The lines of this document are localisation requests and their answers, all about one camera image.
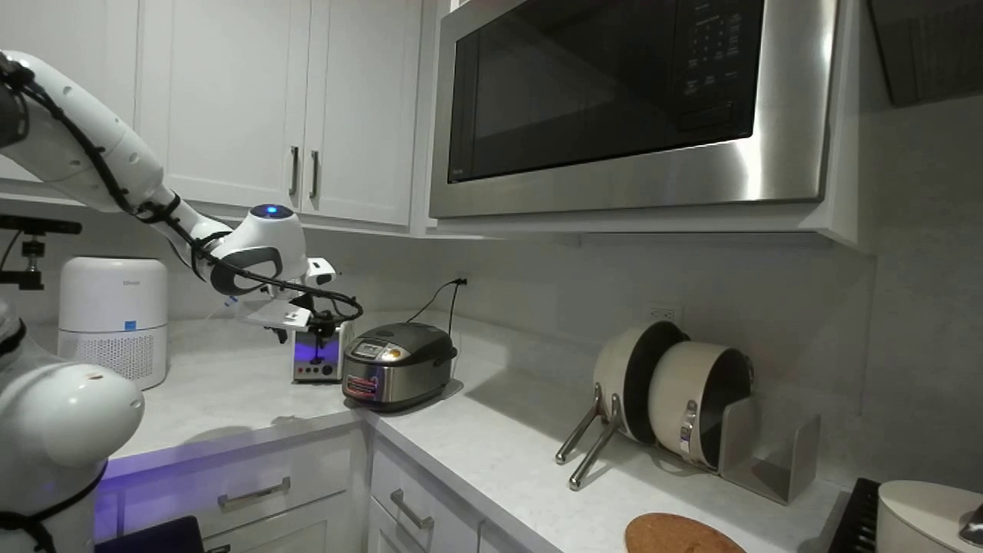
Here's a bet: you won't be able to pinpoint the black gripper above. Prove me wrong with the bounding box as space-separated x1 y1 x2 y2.
298 303 345 343

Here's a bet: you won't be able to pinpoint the white lower cabinets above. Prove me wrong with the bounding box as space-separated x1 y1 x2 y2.
90 412 534 553

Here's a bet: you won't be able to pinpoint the white cabinets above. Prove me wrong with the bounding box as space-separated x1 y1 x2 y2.
90 412 534 553
0 0 442 239

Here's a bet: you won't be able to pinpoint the white cylindrical air purifier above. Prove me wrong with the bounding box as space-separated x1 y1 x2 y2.
55 254 172 392

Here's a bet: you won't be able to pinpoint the white upper cabinets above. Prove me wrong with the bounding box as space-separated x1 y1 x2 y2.
0 0 442 239

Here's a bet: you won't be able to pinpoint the cream frying pan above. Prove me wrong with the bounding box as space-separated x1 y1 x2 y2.
552 316 691 490

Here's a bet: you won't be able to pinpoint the stainless steel microwave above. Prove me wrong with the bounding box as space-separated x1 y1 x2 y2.
426 0 839 220

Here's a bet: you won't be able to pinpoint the cream saucepan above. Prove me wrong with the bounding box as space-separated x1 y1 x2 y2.
646 339 755 472

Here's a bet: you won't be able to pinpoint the round cork trivet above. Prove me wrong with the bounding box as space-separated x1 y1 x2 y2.
623 510 748 553

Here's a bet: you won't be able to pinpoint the metal pan rack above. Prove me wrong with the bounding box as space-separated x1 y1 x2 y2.
714 392 822 504

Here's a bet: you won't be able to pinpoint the black power cord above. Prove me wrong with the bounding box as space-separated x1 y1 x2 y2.
401 277 466 328

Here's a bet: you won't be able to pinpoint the metal drawer handle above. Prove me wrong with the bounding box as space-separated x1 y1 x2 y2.
216 475 294 514
387 488 436 533

